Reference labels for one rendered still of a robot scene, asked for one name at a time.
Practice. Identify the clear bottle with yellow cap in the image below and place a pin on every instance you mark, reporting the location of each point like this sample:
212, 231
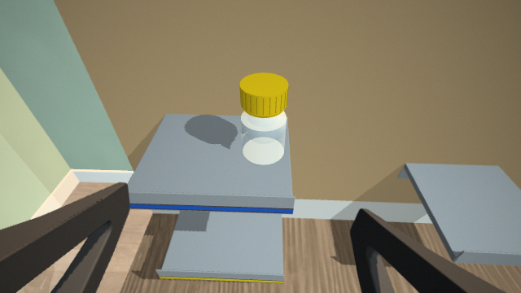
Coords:
263, 99

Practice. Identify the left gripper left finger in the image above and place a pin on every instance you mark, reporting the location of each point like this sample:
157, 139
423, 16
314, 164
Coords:
29, 248

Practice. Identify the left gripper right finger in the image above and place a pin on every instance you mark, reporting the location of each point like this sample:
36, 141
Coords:
373, 237

